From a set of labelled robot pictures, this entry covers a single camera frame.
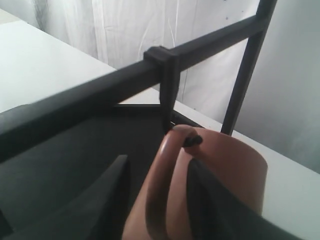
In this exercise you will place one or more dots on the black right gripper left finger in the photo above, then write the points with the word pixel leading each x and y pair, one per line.
pixel 98 213

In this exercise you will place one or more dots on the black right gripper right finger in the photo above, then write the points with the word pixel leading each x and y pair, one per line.
pixel 291 211

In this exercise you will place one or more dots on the terracotta orange mug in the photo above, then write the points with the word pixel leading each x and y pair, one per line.
pixel 160 211

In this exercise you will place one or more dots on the black metal shelf rack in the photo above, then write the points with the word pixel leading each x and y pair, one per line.
pixel 54 149

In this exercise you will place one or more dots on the white backdrop curtain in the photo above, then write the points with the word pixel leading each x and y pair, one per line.
pixel 281 108

